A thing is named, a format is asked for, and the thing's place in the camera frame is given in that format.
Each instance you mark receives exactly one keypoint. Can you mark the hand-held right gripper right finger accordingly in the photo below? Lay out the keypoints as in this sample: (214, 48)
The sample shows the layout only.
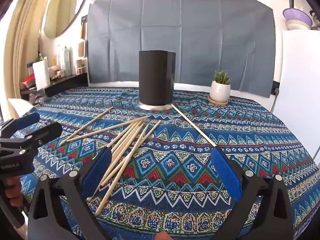
(226, 173)

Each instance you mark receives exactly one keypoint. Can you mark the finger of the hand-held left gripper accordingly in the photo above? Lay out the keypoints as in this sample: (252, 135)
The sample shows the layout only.
(47, 131)
(26, 121)

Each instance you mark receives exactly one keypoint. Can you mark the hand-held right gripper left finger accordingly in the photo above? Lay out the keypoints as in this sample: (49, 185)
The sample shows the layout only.
(97, 173)

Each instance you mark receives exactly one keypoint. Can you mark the set of wooden chopsticks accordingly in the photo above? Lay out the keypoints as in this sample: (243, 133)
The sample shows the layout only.
(126, 140)

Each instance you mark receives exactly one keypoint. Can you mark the long wooden chopstick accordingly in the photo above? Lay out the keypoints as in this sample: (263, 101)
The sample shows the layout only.
(193, 125)

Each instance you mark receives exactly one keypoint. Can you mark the black cylindrical utensil holder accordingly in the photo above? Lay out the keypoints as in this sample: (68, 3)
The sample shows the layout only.
(156, 80)

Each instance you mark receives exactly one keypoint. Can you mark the person's left hand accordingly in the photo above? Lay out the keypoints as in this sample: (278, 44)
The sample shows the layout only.
(13, 190)

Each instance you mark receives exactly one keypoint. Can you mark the person's right hand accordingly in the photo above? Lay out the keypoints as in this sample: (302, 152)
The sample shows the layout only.
(163, 236)

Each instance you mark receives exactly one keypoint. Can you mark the black shelf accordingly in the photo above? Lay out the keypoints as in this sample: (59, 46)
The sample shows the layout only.
(65, 81)

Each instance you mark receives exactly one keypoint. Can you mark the blue patterned tablecloth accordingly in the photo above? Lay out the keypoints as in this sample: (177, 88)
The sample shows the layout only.
(175, 160)

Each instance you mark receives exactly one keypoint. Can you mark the round wooden coaster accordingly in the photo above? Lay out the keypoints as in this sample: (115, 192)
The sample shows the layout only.
(217, 102)

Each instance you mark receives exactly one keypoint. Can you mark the white spray bottle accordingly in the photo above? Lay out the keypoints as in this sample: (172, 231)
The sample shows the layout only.
(66, 61)

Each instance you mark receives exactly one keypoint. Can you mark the cream curtain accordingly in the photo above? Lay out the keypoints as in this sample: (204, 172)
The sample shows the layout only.
(27, 37)

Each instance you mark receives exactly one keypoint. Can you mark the succulent in white pot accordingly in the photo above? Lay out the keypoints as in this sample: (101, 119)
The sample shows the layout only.
(220, 90)

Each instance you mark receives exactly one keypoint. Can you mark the white cabinet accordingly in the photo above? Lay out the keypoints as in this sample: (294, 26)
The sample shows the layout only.
(300, 80)

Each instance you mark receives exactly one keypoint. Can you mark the grey cloth backdrop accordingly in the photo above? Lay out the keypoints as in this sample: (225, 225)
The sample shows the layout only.
(200, 42)

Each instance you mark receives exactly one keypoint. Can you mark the stack of white bowls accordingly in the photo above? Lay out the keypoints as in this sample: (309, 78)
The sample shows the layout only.
(298, 25)

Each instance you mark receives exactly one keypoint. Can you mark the purple colander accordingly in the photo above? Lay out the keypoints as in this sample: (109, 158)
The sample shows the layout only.
(297, 15)

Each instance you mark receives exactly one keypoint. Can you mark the dark kitchenware item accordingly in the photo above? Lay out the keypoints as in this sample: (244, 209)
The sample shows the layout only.
(315, 18)

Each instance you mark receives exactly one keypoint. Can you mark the black chopsticks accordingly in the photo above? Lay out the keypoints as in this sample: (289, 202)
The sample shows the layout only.
(291, 1)

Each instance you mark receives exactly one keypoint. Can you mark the round wall mirror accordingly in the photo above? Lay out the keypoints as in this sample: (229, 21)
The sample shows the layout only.
(65, 7)

